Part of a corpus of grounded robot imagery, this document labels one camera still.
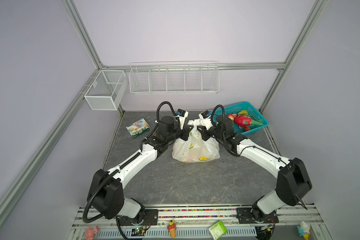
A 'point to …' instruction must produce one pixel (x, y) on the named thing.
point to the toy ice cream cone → (172, 228)
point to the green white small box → (218, 230)
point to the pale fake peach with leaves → (232, 116)
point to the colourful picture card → (138, 128)
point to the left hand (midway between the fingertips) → (193, 127)
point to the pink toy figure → (89, 232)
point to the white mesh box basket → (105, 92)
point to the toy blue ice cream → (303, 229)
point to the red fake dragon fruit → (244, 120)
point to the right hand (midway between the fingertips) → (197, 127)
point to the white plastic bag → (195, 149)
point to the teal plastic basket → (237, 108)
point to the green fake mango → (243, 112)
